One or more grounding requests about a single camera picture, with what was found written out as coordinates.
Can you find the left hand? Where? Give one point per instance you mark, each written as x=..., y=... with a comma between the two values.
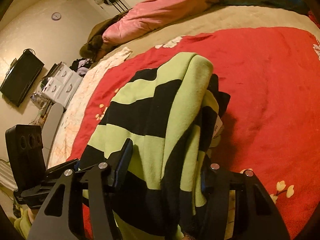
x=32, y=213

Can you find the green black striped sweater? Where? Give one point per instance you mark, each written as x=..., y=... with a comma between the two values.
x=170, y=115

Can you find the brown blanket at bedhead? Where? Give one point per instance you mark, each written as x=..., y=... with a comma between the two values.
x=94, y=48

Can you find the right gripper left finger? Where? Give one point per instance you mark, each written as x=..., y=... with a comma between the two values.
x=61, y=214

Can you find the black wall television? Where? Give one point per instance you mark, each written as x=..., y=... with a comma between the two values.
x=21, y=77

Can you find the red floral bed blanket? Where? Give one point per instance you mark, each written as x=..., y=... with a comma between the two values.
x=267, y=60

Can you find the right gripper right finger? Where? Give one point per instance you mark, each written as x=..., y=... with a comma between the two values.
x=256, y=215

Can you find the left forearm green sleeve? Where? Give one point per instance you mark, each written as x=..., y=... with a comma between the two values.
x=23, y=224

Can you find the pink pillow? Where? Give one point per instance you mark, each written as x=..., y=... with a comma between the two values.
x=150, y=15

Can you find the round wall clock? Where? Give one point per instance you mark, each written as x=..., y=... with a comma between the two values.
x=56, y=16

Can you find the white plastic drawer unit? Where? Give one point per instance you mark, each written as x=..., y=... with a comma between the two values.
x=62, y=85

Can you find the white radiator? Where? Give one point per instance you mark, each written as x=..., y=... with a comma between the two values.
x=6, y=175

